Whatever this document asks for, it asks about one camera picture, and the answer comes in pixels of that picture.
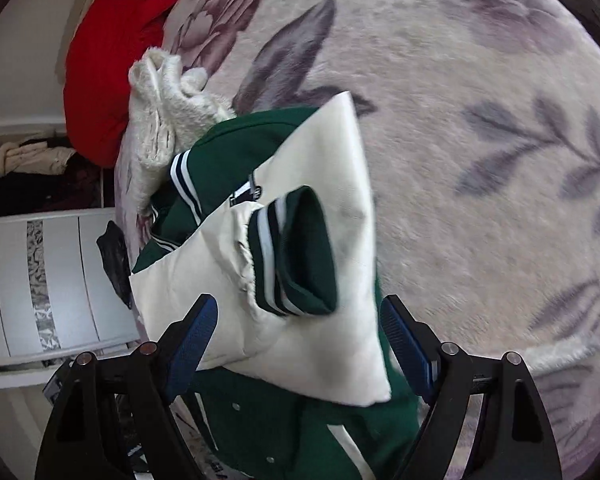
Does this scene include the dark clothes pile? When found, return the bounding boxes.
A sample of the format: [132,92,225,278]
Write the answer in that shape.
[0,132,103,218]

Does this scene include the floral plush blanket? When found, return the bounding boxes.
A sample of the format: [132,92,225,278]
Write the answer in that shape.
[112,0,600,480]

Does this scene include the white cabinet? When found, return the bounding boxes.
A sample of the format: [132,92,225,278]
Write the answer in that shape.
[0,207,151,391]

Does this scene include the green and cream varsity jacket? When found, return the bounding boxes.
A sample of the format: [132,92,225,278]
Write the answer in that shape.
[129,91,433,480]

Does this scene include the black bag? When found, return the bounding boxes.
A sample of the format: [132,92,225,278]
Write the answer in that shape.
[96,220,133,310]

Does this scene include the red cloth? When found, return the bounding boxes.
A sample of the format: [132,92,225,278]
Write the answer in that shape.
[64,0,183,169]

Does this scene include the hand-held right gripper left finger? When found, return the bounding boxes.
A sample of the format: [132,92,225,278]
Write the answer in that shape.
[35,294,218,480]

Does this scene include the beige crumpled cloth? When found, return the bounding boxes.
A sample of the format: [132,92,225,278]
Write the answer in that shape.
[0,140,77,178]

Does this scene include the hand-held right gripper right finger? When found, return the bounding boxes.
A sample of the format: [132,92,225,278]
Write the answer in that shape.
[379,295,563,480]

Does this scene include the cream fluffy garment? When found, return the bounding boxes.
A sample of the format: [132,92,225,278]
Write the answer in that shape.
[128,48,237,217]

